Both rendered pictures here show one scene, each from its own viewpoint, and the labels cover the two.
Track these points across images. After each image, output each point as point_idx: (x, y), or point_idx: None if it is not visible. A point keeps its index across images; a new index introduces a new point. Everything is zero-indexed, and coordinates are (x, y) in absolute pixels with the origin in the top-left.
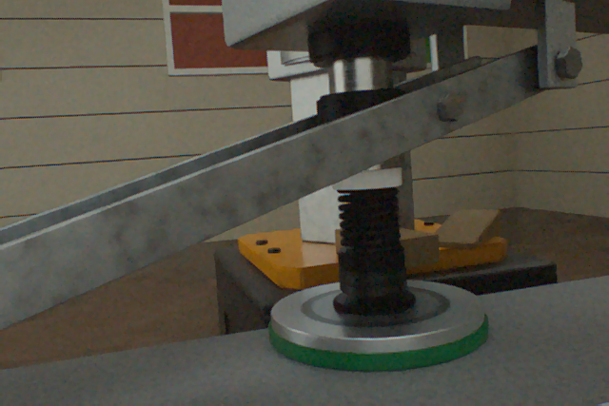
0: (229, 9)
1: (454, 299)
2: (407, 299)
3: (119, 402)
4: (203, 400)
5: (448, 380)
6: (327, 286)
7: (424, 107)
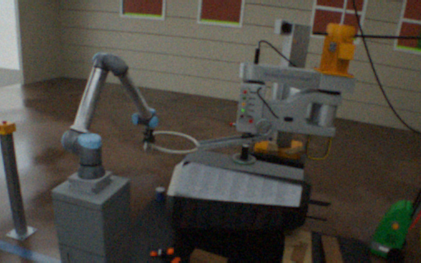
0: (236, 121)
1: (251, 160)
2: (245, 158)
3: (215, 157)
4: (220, 160)
5: (240, 166)
6: None
7: (250, 140)
